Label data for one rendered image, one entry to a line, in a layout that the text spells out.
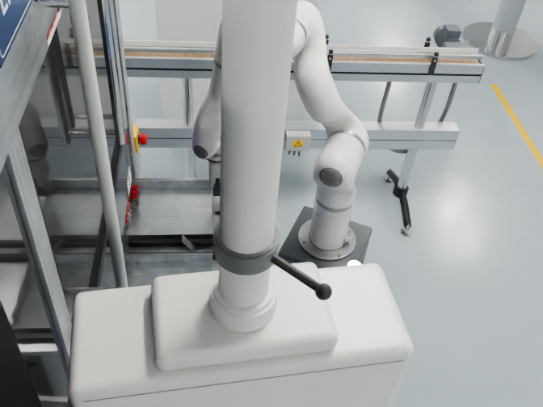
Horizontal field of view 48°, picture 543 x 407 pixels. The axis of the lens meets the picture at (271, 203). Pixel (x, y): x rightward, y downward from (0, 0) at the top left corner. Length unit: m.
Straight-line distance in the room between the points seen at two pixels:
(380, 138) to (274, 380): 2.29
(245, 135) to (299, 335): 0.35
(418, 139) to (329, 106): 1.54
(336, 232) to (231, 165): 1.25
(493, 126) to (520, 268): 1.27
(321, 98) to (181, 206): 0.67
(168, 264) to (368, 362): 1.06
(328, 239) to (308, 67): 0.58
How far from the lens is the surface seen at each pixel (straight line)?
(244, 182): 0.68
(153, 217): 2.02
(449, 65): 2.92
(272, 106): 0.62
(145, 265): 1.88
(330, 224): 1.87
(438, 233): 3.40
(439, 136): 3.18
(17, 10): 0.89
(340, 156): 1.66
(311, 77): 1.62
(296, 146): 2.97
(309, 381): 0.94
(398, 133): 3.10
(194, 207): 2.05
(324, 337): 0.88
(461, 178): 3.81
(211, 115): 1.76
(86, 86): 1.03
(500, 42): 5.34
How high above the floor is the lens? 2.30
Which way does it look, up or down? 43 degrees down
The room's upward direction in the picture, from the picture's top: 5 degrees clockwise
